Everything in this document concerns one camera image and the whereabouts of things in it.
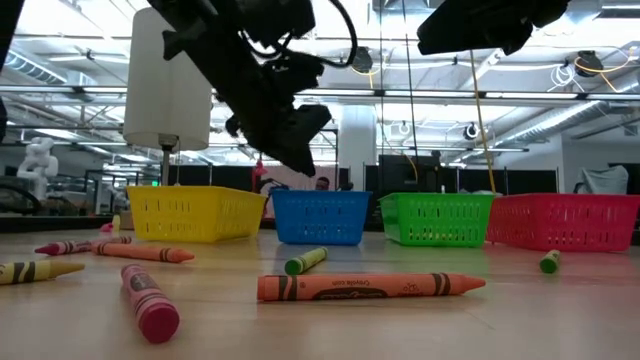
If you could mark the orange crayon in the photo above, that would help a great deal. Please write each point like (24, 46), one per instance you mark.
(145, 253)
(370, 286)

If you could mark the red crayon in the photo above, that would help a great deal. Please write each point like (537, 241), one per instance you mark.
(150, 305)
(65, 247)

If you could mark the grey cloth cover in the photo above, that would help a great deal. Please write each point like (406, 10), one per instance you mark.
(602, 180)

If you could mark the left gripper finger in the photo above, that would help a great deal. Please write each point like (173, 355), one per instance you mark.
(297, 160)

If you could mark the red plastic basket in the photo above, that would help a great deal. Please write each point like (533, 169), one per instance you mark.
(565, 200)

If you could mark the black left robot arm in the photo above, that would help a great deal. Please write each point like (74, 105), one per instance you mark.
(200, 30)

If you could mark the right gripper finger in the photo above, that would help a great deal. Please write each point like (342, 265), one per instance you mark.
(465, 32)

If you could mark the black partition panel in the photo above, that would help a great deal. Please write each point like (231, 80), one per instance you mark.
(225, 177)
(525, 181)

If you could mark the person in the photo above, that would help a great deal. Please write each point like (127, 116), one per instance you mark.
(322, 184)

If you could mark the yellow plastic basket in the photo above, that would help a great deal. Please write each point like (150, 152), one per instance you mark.
(200, 192)

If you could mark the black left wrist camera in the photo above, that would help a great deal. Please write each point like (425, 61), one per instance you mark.
(305, 122)

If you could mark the blue plastic basket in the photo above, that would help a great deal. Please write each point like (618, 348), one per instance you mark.
(320, 196)

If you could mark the white pillar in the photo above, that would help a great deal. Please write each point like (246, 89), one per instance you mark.
(357, 150)

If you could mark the white shade table lamp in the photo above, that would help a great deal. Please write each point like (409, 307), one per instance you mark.
(165, 100)

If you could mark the red upright post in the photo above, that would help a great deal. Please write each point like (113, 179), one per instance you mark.
(258, 176)

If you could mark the pink backdrop cloth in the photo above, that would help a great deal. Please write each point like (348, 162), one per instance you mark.
(292, 182)

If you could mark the black cabinet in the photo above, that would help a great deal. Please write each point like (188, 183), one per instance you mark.
(400, 172)

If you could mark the green plastic basket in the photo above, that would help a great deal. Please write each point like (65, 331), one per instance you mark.
(435, 198)

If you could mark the green crayon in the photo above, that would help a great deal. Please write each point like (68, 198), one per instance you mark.
(550, 262)
(306, 260)

